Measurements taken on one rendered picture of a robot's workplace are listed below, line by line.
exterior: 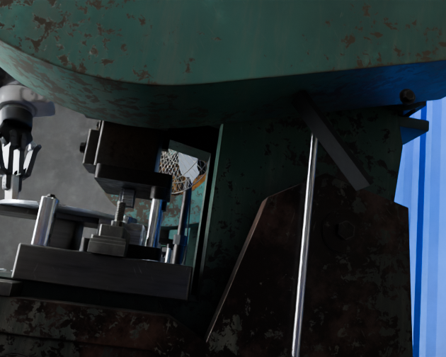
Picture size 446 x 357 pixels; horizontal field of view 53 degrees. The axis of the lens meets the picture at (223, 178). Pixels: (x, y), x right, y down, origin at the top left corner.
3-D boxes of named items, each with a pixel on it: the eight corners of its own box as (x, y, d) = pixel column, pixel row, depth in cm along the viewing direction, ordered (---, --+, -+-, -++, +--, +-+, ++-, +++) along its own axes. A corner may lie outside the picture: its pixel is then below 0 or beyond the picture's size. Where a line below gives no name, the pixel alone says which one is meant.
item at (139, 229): (95, 239, 92) (99, 217, 93) (105, 244, 106) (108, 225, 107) (139, 246, 93) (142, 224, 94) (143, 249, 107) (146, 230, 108)
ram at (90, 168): (72, 161, 95) (99, 36, 101) (85, 176, 109) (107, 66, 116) (153, 173, 96) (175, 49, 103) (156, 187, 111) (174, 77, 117)
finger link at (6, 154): (18, 130, 104) (12, 128, 103) (14, 173, 100) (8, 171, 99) (8, 137, 106) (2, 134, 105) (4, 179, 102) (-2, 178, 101)
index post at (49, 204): (30, 244, 79) (41, 191, 81) (35, 245, 82) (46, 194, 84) (45, 246, 79) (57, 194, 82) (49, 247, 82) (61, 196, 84)
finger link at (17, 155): (11, 138, 107) (17, 140, 108) (10, 181, 103) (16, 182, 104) (21, 132, 105) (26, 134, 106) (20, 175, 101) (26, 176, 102)
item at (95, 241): (86, 251, 74) (98, 190, 76) (101, 255, 90) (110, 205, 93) (123, 256, 75) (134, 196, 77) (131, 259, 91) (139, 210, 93)
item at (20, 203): (-31, 196, 86) (-29, 193, 86) (32, 217, 114) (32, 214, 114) (118, 216, 85) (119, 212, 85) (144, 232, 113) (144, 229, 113)
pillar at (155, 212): (144, 246, 91) (155, 179, 94) (144, 246, 93) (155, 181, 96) (154, 247, 91) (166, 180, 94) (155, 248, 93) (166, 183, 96)
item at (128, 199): (117, 203, 99) (120, 187, 100) (119, 207, 104) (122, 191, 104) (132, 205, 99) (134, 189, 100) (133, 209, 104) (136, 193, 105)
